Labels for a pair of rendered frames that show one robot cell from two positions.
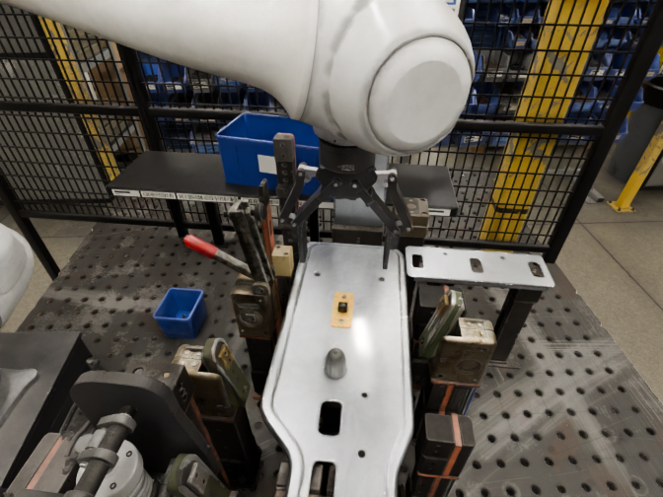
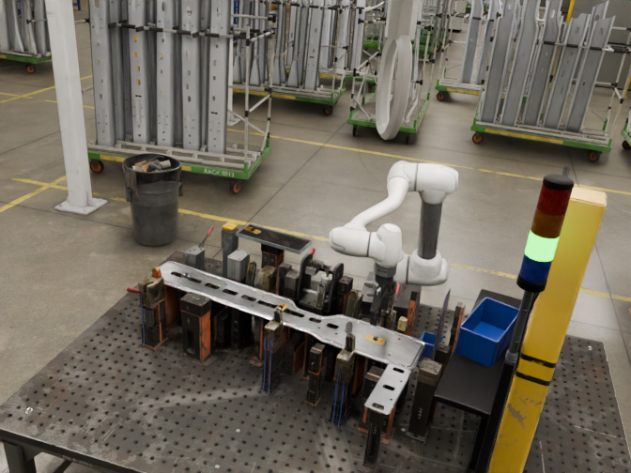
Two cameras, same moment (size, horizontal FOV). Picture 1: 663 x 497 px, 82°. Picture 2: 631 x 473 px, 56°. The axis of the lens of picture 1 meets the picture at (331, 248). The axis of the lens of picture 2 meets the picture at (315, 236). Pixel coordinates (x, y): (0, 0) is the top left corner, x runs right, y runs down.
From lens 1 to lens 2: 2.51 m
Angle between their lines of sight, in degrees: 86
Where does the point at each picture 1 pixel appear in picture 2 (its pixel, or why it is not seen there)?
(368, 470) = (314, 328)
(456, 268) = (388, 379)
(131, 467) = (325, 279)
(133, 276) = not seen: hidden behind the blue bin
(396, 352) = not seen: hidden behind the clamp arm
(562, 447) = (310, 459)
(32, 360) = (404, 300)
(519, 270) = (379, 400)
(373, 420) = (327, 332)
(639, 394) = not seen: outside the picture
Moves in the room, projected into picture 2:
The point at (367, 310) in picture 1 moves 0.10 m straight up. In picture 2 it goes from (372, 345) to (375, 326)
